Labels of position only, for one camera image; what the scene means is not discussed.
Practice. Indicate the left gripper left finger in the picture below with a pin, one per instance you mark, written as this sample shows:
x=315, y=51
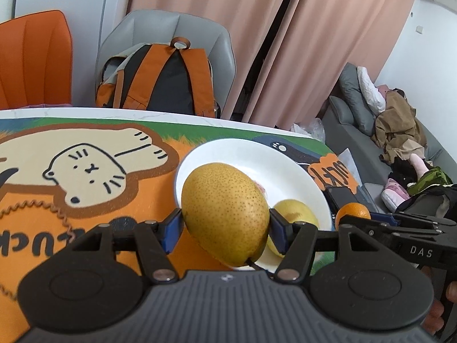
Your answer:
x=154, y=242

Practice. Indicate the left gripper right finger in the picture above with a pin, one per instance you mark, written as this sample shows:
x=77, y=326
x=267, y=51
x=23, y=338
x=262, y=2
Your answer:
x=296, y=242

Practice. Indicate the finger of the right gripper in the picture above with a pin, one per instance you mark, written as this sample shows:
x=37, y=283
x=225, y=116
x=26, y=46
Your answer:
x=389, y=217
x=384, y=234

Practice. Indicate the yellow pear with brown spot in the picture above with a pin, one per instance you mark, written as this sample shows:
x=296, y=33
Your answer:
x=295, y=211

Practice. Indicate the orange mandarin front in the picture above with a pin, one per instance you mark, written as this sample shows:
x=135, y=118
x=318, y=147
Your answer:
x=352, y=209

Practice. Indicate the yellow pear with stem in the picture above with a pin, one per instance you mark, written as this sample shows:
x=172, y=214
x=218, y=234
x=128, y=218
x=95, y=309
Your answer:
x=226, y=213

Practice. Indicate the right hand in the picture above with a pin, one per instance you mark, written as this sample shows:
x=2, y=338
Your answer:
x=441, y=318

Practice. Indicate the pink white shoe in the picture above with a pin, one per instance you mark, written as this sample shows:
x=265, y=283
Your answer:
x=393, y=195

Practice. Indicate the black smartphone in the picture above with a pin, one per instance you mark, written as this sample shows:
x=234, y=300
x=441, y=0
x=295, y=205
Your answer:
x=337, y=197

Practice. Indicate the white ceramic plate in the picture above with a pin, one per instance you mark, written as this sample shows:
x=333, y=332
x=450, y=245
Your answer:
x=278, y=176

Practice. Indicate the brown clothes pile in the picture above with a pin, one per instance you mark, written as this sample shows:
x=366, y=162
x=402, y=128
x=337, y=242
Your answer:
x=397, y=131

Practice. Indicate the white plastic bag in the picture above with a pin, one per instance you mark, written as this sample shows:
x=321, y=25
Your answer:
x=314, y=129

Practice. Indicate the colourful cartoon table mat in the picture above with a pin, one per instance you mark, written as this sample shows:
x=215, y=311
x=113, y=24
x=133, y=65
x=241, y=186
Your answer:
x=62, y=177

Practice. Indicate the grey sofa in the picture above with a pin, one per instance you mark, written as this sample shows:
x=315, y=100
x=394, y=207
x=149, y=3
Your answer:
x=349, y=125

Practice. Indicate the white pillow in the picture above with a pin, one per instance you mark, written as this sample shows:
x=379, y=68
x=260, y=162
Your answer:
x=373, y=97

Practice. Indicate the orange black backpack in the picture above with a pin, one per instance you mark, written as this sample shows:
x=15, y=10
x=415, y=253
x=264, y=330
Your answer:
x=171, y=77

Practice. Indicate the grey chair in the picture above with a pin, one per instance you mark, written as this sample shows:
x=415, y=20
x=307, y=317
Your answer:
x=157, y=26

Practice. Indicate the pink curtain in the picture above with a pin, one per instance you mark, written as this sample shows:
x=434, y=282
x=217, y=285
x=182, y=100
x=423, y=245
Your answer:
x=289, y=53

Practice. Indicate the orange chair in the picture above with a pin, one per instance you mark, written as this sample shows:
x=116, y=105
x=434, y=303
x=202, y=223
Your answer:
x=36, y=61

